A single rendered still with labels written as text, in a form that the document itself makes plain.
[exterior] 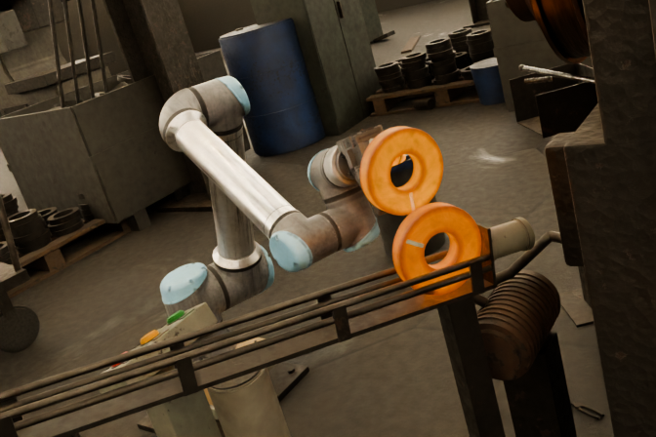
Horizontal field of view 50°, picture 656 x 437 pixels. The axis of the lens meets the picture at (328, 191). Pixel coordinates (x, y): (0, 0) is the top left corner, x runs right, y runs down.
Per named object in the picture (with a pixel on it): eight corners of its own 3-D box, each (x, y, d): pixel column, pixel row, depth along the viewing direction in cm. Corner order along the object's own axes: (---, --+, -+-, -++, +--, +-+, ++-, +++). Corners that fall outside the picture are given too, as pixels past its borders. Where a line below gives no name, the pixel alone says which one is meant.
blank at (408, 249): (464, 304, 120) (453, 297, 123) (495, 219, 118) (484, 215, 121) (387, 285, 113) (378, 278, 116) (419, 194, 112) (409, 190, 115)
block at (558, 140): (635, 249, 129) (616, 126, 121) (625, 270, 123) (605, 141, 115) (575, 248, 135) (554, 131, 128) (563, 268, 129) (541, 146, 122)
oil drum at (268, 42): (345, 125, 529) (312, 8, 502) (301, 154, 485) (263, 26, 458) (284, 132, 564) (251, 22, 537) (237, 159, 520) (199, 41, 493)
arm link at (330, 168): (333, 193, 144) (372, 177, 147) (341, 191, 139) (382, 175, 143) (316, 152, 144) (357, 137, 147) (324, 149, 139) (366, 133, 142)
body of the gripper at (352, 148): (348, 137, 128) (326, 145, 139) (365, 179, 129) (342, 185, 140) (384, 123, 131) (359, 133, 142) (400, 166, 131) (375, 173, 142)
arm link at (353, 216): (328, 258, 153) (307, 206, 153) (369, 237, 159) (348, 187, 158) (350, 256, 145) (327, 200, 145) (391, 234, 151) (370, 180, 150)
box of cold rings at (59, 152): (172, 168, 553) (134, 60, 526) (258, 162, 496) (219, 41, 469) (38, 238, 464) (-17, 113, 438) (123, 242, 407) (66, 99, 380)
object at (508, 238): (537, 254, 121) (534, 220, 120) (493, 268, 119) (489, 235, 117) (516, 244, 127) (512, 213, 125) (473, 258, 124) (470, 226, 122)
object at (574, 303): (610, 273, 231) (575, 60, 209) (646, 311, 206) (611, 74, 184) (549, 289, 232) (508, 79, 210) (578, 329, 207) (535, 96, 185)
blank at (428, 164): (437, 117, 122) (427, 115, 125) (360, 141, 116) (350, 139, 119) (450, 200, 127) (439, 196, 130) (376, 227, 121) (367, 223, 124)
